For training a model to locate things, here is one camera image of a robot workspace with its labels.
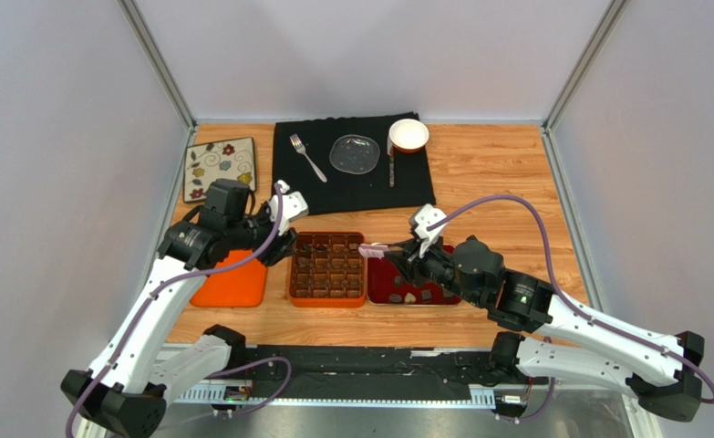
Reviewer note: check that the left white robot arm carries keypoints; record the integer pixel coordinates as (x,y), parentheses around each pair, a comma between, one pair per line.
(124,390)

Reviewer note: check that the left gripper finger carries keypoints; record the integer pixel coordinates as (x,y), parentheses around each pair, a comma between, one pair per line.
(272,220)
(280,248)

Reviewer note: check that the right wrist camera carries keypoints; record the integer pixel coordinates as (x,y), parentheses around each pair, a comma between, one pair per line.
(426,226)

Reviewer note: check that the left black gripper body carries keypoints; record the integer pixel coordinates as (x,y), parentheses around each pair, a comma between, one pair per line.
(256,238)

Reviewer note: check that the black cloth mat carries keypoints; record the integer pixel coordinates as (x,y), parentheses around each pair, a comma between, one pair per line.
(344,193)

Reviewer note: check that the dark handled knife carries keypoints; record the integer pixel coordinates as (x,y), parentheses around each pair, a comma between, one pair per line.
(391,170)

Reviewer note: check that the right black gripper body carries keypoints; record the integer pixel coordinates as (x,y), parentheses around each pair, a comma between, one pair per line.
(415,259)

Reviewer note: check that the silver fork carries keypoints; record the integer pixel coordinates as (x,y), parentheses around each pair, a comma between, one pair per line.
(299,148)

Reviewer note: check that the pink handled metal tongs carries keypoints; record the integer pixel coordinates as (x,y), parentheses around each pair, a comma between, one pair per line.
(373,251)

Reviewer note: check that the clear glass plate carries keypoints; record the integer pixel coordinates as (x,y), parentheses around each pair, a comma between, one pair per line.
(354,154)

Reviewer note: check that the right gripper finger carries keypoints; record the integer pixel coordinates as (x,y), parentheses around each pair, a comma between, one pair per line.
(407,268)
(407,250)

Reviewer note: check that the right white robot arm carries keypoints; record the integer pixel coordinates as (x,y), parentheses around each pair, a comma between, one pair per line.
(552,335)

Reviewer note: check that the white orange bowl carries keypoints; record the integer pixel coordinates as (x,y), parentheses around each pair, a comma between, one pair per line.
(407,136)

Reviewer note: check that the red lacquer tray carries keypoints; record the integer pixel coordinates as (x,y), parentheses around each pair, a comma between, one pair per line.
(383,280)

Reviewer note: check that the orange tin lid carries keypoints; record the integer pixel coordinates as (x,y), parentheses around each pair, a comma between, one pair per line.
(242,287)

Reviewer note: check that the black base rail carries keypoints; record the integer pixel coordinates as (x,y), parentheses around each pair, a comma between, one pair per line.
(364,376)

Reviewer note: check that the orange chocolate box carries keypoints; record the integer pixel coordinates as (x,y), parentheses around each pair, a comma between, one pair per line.
(337,278)

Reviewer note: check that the floral square plate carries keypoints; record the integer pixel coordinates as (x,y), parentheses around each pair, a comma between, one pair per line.
(205,163)

